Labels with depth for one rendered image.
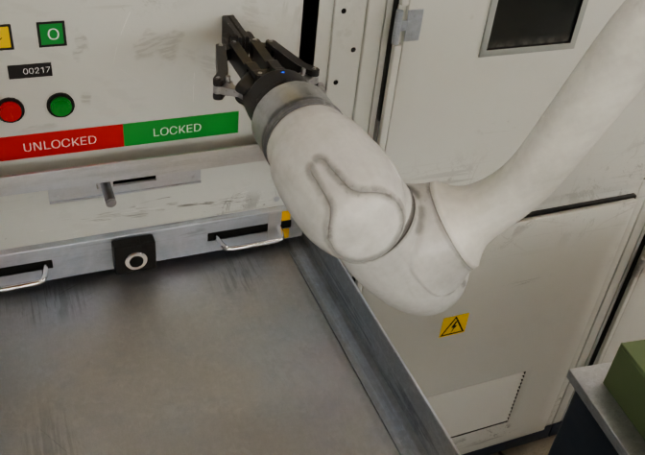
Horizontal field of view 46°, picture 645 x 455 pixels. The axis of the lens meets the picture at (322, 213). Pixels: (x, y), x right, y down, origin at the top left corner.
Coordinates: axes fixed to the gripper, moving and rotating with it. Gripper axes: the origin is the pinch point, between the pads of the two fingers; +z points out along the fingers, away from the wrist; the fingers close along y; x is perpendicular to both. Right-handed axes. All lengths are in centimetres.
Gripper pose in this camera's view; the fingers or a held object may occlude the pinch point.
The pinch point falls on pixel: (234, 36)
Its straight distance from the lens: 100.1
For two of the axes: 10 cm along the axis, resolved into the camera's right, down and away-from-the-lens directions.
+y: 9.3, -1.5, 3.5
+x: 0.9, -8.0, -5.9
